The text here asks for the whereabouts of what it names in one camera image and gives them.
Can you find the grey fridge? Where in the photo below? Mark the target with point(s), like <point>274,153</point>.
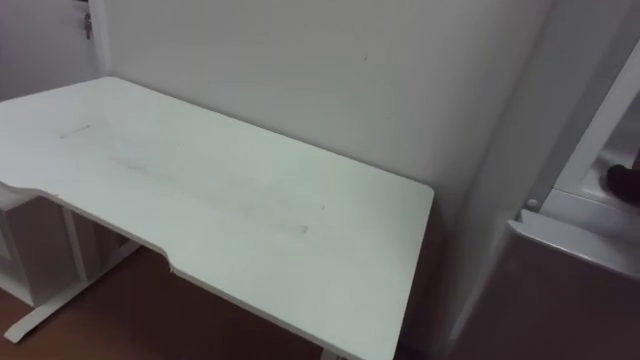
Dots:
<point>550,300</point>

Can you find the white desk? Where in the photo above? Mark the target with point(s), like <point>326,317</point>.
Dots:
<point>200,175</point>

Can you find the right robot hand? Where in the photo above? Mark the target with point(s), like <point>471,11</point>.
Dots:
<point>625,184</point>

